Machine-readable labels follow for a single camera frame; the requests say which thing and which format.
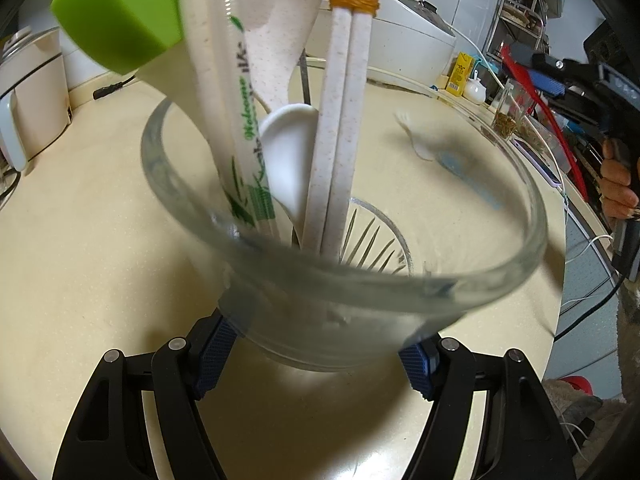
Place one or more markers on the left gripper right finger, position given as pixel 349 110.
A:
pixel 520 436

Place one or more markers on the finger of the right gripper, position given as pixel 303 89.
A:
pixel 542 62
pixel 546 84

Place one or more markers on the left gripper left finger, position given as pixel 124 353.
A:
pixel 107 438

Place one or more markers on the red handled utensil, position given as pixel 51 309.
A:
pixel 521 74

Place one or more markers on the blue plastic spork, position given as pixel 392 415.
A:
pixel 461 168

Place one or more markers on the white plastic spork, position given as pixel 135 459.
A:
pixel 418 145

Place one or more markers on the clear glass tumbler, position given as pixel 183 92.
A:
pixel 420 249

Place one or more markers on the speckled white banded chopsticks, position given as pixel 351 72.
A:
pixel 338 129

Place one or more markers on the small white plastic spoon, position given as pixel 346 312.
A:
pixel 287 137

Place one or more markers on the speckled beige large spoon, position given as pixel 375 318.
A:
pixel 276 32

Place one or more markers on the disposable chopsticks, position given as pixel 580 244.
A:
pixel 243 177

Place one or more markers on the right hand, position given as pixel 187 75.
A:
pixel 619 201

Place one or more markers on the glass spice jar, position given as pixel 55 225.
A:
pixel 511 105

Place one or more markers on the small white teapot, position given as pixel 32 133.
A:
pixel 474 90

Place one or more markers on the yellow box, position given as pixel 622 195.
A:
pixel 459 74

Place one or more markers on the white rice cooker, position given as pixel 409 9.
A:
pixel 410 45

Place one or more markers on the beige electric cooker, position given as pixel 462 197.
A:
pixel 35 106

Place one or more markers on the metal wire rack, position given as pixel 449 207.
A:
pixel 522 21

